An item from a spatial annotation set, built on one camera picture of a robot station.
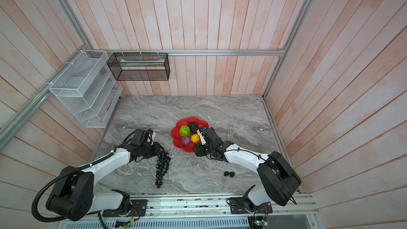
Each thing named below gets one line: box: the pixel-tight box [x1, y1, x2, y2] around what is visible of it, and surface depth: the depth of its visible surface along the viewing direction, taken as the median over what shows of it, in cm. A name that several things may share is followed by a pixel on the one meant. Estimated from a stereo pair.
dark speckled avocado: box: [188, 121, 199, 135], surface depth 99 cm
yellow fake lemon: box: [190, 133, 200, 144], surface depth 95 cm
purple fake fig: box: [181, 136, 191, 147], surface depth 94 cm
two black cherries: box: [223, 170, 235, 178], surface depth 84 cm
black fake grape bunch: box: [155, 150, 172, 189], surface depth 85 cm
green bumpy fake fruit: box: [179, 125, 191, 137], surface depth 97 cm
